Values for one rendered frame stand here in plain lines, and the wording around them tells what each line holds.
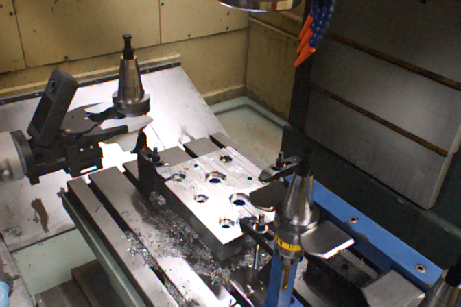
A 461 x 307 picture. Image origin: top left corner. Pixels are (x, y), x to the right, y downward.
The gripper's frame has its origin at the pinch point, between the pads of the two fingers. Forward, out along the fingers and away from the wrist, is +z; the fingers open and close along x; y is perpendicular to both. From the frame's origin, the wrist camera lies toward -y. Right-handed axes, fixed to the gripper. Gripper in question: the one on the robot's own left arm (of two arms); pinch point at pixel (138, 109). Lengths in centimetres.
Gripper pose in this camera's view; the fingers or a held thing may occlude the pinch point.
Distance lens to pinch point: 81.1
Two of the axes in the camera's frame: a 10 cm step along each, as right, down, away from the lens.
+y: -0.4, 8.3, 5.6
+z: 8.1, -3.0, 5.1
